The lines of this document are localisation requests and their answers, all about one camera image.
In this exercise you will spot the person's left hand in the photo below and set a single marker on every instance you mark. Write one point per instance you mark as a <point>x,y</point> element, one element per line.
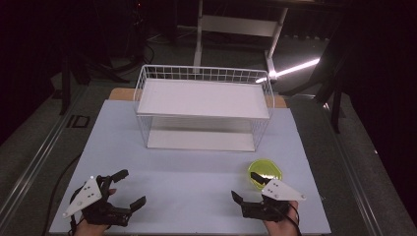
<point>89,229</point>

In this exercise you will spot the green bowl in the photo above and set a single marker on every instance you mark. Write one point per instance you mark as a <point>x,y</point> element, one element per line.
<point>266,167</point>

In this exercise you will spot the person's right hand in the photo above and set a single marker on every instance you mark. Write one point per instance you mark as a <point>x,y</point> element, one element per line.
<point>283,228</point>

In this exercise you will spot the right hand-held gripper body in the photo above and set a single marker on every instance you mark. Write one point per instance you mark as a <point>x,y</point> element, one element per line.
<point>278,191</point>

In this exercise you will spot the white desk frame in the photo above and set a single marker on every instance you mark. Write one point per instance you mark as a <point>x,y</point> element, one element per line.
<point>236,25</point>

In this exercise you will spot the metal floor rail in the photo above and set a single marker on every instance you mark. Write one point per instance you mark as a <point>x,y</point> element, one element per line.
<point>36,160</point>
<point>354,177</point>

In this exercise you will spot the pale blue table mat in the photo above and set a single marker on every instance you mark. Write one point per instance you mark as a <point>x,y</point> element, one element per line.
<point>183,183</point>

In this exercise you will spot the bright light strip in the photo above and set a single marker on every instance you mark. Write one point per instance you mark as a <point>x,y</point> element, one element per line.
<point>295,69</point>

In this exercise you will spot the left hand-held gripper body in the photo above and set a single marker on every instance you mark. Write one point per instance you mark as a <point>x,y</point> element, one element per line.
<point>86,194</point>

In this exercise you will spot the black metal stand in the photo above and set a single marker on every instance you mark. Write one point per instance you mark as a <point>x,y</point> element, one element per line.
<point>65,91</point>
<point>335,111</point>

